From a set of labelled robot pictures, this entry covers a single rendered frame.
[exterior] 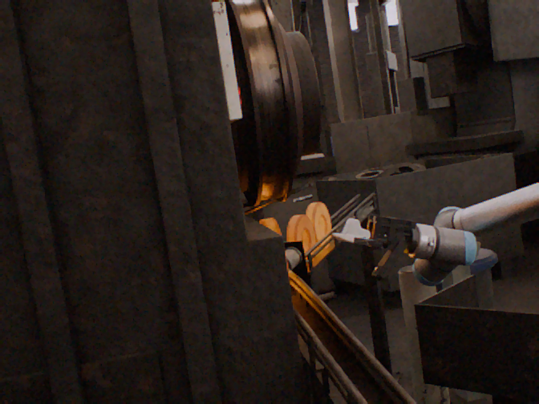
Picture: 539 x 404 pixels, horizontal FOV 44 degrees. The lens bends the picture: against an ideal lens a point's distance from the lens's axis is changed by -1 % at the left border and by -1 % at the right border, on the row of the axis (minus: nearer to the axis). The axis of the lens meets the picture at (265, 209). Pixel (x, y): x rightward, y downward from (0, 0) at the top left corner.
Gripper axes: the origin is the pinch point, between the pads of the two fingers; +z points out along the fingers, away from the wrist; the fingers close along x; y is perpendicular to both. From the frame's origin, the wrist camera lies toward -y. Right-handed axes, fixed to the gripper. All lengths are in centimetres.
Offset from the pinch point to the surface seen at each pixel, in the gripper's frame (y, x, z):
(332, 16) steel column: 277, -839, -170
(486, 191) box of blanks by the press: 25, -202, -141
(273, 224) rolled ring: 2.1, 17.9, 19.9
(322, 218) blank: 2, -50, -8
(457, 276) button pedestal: -11, -51, -59
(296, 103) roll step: 27.7, 31.9, 21.5
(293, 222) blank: 0.5, -31.7, 5.1
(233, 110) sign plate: 21, 61, 36
